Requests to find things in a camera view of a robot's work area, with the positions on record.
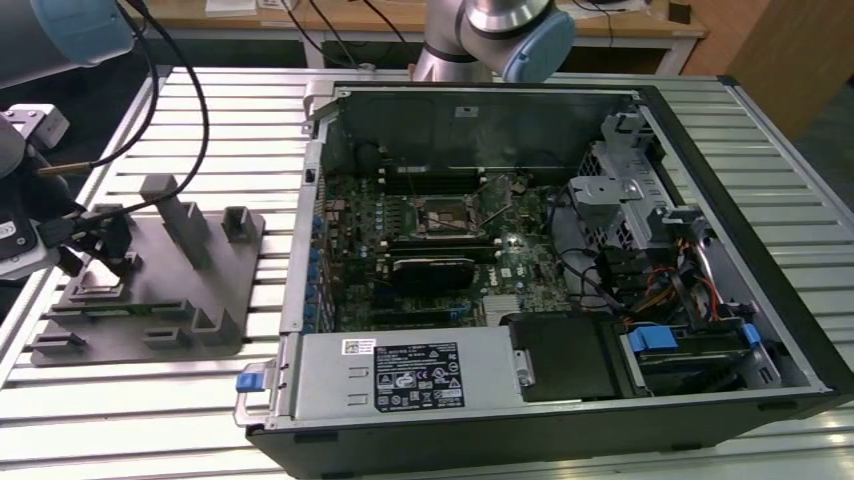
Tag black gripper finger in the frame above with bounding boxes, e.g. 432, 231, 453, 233
37, 219, 86, 277
82, 212, 134, 279

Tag CPU socket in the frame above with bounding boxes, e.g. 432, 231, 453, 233
412, 195, 483, 237

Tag grey parts rack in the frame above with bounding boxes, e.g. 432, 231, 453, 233
29, 174, 268, 369

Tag grey case latch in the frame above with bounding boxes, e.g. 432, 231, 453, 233
300, 79, 342, 124

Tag silver power supply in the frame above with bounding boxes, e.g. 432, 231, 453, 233
292, 328, 532, 421

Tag black expansion slot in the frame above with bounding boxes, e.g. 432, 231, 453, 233
368, 308, 461, 325

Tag black graphics card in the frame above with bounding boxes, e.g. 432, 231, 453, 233
388, 257, 476, 292

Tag black RAM slot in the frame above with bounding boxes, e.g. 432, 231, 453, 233
385, 247, 501, 255
377, 163, 487, 174
384, 242, 501, 250
377, 177, 487, 188
384, 237, 501, 245
377, 170, 487, 181
377, 184, 488, 195
386, 252, 501, 260

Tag small silver heatsink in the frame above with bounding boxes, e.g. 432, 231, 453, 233
480, 293, 523, 317

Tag green motherboard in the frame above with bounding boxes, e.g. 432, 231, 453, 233
312, 164, 621, 334

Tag black PC case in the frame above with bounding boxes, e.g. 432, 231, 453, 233
236, 79, 854, 479

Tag black plastic shroud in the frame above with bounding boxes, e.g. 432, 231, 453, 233
499, 310, 632, 405

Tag silver drive cage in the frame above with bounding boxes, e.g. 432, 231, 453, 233
564, 112, 676, 251

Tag blue disk carrier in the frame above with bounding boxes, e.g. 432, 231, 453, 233
625, 324, 676, 357

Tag grey plastic latch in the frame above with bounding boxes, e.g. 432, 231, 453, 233
656, 205, 700, 225

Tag wooden desk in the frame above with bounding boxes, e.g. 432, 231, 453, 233
125, 0, 709, 76

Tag black hard disk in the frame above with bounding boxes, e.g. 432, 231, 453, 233
632, 344, 752, 394

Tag wooden cabinet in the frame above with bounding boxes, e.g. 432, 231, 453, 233
683, 0, 854, 141

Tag brass cable connector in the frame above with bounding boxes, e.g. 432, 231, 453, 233
35, 160, 92, 175

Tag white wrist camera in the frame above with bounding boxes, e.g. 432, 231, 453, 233
2, 102, 70, 151
0, 213, 39, 284

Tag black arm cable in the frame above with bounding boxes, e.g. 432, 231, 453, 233
89, 0, 208, 216

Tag orange and yellow wires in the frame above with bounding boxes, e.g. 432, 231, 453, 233
623, 282, 675, 314

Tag flat red cable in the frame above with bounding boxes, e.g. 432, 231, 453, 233
704, 277, 727, 322

